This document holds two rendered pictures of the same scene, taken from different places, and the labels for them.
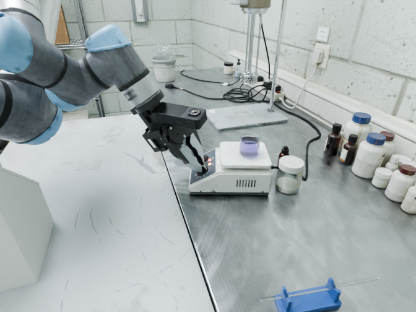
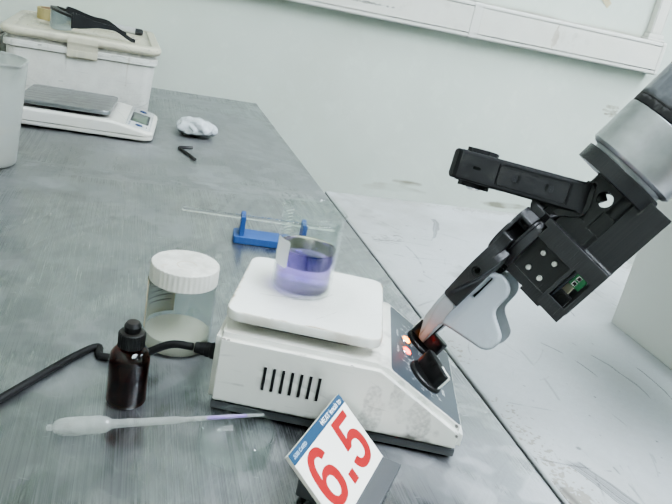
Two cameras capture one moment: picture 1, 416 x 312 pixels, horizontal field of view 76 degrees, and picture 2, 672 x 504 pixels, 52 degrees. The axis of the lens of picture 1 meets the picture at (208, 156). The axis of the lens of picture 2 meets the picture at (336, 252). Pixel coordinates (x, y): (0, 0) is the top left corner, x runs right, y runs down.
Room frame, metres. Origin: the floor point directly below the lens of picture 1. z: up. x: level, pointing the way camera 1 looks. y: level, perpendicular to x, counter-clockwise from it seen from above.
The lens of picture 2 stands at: (1.10, -0.09, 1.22)
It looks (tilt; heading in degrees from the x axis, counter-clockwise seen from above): 20 degrees down; 179
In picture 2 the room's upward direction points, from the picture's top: 12 degrees clockwise
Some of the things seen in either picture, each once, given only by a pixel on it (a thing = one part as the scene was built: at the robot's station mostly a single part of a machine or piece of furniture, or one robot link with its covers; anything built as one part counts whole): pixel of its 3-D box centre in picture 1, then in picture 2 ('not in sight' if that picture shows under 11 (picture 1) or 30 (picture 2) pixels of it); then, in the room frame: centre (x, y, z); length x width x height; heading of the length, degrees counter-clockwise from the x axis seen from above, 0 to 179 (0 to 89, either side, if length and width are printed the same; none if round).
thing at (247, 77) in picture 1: (251, 47); not in sight; (1.03, -0.16, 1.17); 0.07 x 0.07 x 0.25
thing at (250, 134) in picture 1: (249, 141); (309, 247); (0.57, -0.10, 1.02); 0.06 x 0.05 x 0.08; 156
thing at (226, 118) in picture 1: (244, 115); not in sight; (1.03, -0.15, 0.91); 0.30 x 0.20 x 0.01; 108
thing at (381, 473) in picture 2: not in sight; (347, 462); (0.70, -0.04, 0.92); 0.09 x 0.06 x 0.04; 161
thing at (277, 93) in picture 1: (259, 85); not in sight; (1.40, -0.27, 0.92); 0.40 x 0.06 x 0.04; 18
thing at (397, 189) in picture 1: (402, 182); not in sight; (0.51, -0.46, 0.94); 0.05 x 0.05 x 0.09
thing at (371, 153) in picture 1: (369, 155); not in sight; (0.62, -0.43, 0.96); 0.06 x 0.06 x 0.11
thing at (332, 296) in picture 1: (309, 296); (272, 231); (0.25, -0.16, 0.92); 0.10 x 0.03 x 0.04; 101
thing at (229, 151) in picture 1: (244, 153); (311, 298); (0.58, -0.09, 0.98); 0.12 x 0.12 x 0.01; 89
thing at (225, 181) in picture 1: (233, 168); (331, 350); (0.58, -0.06, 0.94); 0.22 x 0.13 x 0.08; 89
